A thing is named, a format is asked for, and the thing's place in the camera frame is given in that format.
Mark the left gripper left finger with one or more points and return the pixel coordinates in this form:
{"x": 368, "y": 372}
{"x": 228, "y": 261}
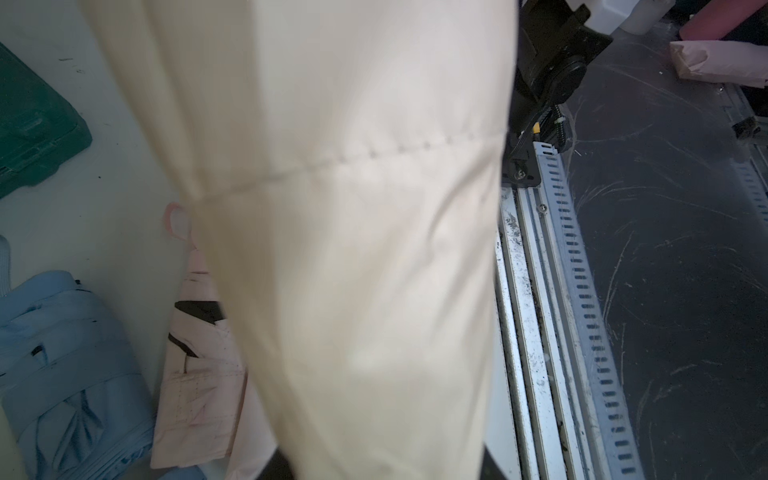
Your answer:
{"x": 277, "y": 468}

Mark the blue umbrella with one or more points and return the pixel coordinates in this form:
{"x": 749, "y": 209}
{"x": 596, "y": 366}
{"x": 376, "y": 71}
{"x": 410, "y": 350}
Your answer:
{"x": 71, "y": 389}

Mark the cream sleeved umbrella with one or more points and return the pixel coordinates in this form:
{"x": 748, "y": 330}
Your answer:
{"x": 340, "y": 162}

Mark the green plastic tool case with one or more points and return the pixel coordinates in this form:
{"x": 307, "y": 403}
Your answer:
{"x": 40, "y": 129}

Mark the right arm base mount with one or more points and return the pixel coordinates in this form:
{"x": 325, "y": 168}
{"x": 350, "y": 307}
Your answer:
{"x": 554, "y": 48}

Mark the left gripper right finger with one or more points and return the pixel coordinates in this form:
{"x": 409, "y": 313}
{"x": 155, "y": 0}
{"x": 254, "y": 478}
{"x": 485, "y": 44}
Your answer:
{"x": 491, "y": 467}

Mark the pink umbrella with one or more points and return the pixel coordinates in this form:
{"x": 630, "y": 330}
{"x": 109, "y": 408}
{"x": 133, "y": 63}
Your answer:
{"x": 208, "y": 408}

